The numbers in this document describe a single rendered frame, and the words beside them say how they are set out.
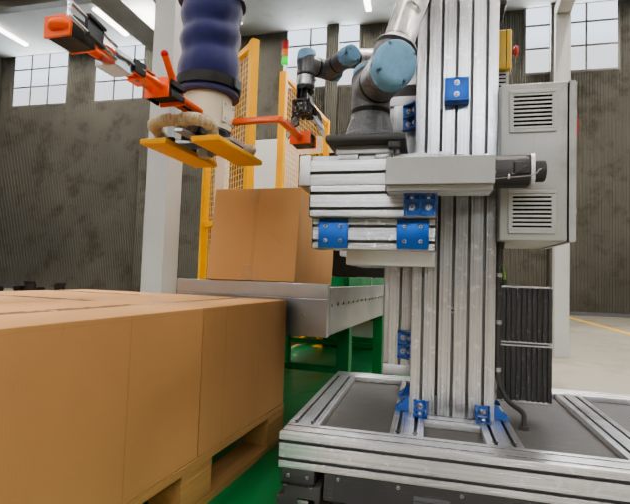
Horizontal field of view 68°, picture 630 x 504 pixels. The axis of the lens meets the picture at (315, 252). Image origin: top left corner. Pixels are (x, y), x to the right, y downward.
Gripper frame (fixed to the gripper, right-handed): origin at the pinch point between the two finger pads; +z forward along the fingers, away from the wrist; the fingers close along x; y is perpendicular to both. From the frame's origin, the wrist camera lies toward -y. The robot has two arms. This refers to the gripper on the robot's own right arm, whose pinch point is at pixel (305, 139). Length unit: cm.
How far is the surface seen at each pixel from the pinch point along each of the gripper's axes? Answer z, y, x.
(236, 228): 35.2, -5.8, -32.0
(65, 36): 2, 94, -26
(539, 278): 51, -924, 230
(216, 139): 13, 47, -13
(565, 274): 48, -281, 150
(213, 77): -10.7, 39.2, -19.9
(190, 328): 69, 68, -7
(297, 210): 27.6, -7.0, -5.0
